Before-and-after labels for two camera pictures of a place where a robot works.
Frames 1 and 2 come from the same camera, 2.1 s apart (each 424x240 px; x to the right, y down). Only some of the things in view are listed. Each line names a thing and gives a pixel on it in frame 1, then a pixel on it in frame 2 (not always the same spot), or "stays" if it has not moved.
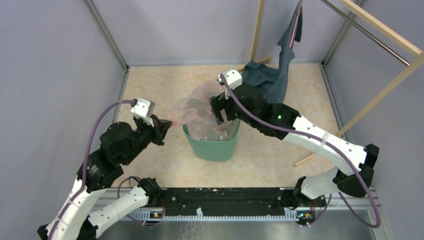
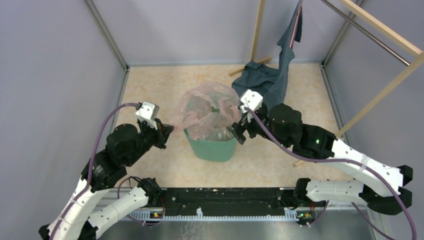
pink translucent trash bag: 194,110 stays
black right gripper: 220,101 -> 238,128
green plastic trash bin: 213,151 stays
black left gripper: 160,129 stays
